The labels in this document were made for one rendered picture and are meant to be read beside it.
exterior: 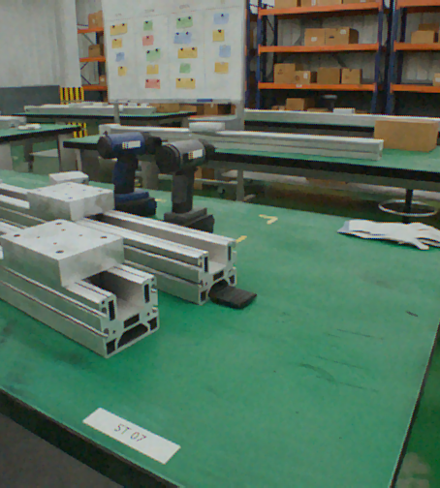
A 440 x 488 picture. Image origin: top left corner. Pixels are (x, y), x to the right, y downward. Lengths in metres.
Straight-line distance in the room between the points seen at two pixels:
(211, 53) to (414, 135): 1.99
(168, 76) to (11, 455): 3.47
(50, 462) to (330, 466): 0.95
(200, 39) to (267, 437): 3.75
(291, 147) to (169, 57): 2.16
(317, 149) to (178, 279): 1.60
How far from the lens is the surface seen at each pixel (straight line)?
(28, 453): 1.36
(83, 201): 0.94
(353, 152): 2.22
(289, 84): 10.75
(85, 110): 5.96
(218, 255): 0.77
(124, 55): 4.57
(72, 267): 0.63
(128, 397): 0.55
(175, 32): 4.20
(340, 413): 0.53
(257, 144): 2.38
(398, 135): 2.63
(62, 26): 9.59
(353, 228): 1.10
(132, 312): 0.63
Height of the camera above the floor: 1.12
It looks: 20 degrees down
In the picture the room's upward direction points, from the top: straight up
